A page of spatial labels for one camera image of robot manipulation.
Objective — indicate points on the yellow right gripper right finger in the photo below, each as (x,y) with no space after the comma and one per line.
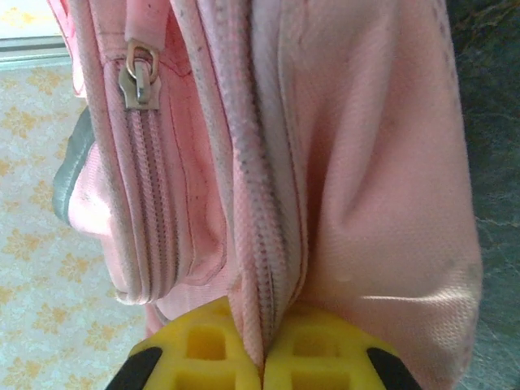
(325,361)

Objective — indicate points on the aluminium table side rail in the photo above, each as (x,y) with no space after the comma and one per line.
(28,53)

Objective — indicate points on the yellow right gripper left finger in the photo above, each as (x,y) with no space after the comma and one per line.
(191,361)

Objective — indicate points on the pink school backpack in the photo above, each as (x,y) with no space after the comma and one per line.
(365,162)

